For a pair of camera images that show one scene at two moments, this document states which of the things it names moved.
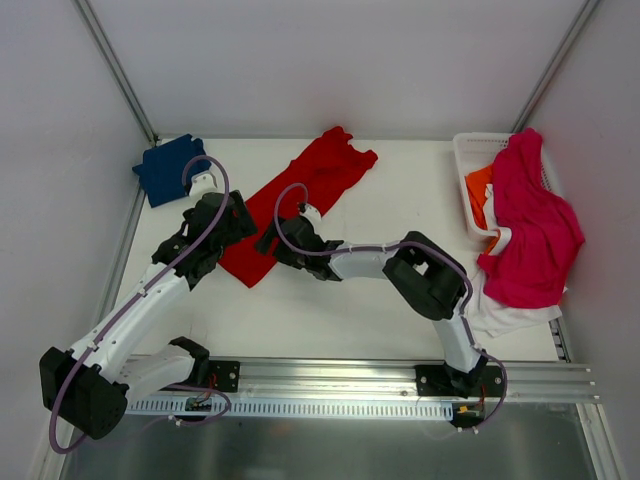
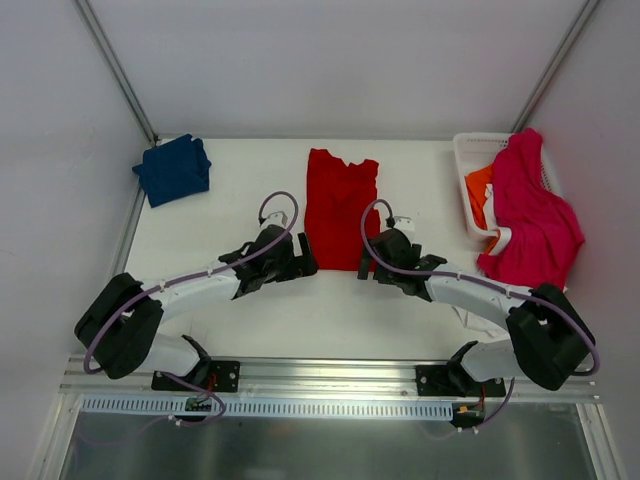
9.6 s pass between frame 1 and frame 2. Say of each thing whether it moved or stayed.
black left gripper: moved
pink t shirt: stayed
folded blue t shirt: stayed
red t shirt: moved
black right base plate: stayed
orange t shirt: stayed
